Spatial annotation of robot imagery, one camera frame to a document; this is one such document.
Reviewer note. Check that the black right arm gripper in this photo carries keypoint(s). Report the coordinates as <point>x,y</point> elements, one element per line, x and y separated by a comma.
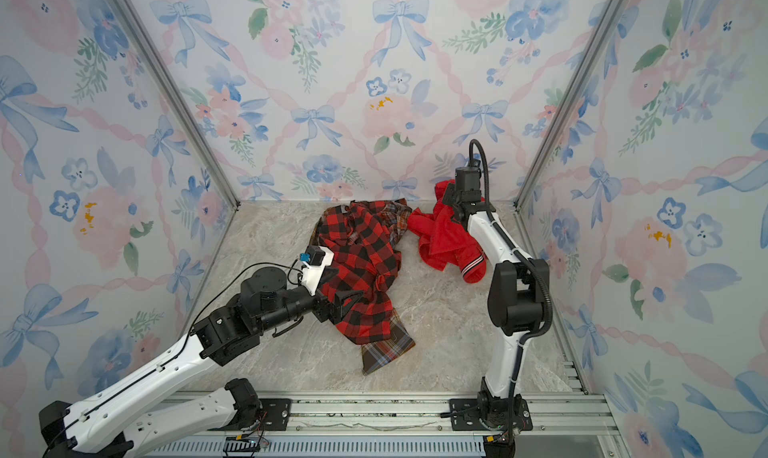
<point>448,198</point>

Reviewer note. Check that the plain red garment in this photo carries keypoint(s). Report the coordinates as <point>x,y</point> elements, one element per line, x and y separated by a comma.
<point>443,242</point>

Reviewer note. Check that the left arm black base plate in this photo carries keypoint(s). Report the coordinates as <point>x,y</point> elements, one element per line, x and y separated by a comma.
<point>270,414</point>

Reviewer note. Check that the aluminium corner post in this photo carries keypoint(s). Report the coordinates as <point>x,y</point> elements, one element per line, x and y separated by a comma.
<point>137,31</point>
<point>605,26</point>

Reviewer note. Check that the aluminium corner post right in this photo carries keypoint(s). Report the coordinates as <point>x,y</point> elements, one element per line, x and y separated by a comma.
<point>605,26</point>

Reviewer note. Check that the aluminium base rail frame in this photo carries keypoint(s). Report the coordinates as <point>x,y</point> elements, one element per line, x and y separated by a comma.
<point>367,424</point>

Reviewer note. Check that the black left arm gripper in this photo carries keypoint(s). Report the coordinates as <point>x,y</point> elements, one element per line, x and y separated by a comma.
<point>336,311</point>

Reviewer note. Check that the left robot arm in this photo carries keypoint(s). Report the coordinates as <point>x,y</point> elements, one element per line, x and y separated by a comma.
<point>125,419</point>

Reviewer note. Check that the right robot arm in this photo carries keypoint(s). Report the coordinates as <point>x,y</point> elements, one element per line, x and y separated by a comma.
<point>518,305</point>

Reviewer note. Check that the brown multicolour tartan cloth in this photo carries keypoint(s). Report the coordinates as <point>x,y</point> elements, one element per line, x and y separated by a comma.
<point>390,350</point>

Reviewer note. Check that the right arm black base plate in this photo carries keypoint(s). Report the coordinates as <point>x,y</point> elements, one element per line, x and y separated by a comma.
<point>485,413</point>

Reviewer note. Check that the aluminium corner post left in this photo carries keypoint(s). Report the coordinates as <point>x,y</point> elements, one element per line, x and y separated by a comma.
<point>137,31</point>

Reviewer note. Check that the red black buffalo plaid cloth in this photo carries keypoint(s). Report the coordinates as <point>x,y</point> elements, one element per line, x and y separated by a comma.
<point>360,266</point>

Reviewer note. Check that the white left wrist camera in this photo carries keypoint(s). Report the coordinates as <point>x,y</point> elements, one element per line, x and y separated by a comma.
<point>314,260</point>

